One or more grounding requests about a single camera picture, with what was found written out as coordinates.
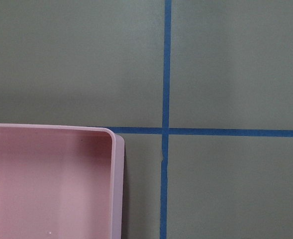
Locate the pink plastic bin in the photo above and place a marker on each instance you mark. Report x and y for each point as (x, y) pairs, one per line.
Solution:
(60, 182)

